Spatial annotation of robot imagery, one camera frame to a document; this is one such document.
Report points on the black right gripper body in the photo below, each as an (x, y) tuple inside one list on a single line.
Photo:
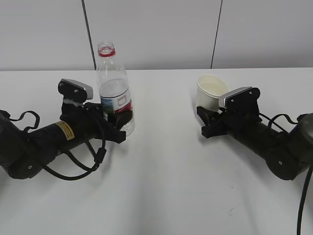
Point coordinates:
[(236, 123)]

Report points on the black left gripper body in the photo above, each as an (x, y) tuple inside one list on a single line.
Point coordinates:
[(87, 122)]

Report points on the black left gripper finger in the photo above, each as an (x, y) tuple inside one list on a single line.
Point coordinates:
[(118, 120)]

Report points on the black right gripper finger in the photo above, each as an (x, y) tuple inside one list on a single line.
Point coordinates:
[(208, 117)]

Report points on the white paper cup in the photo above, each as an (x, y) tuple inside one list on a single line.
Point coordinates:
[(209, 89)]

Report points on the clear plastic water bottle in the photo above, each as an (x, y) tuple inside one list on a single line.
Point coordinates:
[(113, 85)]

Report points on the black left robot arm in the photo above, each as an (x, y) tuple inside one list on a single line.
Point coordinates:
[(24, 153)]

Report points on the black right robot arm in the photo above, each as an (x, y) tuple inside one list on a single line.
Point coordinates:
[(286, 154)]

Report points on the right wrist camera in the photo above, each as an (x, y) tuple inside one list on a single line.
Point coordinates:
[(241, 99)]

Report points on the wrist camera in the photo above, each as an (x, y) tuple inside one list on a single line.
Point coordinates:
[(75, 90), (241, 99)]

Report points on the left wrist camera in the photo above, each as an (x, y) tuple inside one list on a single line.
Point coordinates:
[(75, 90)]

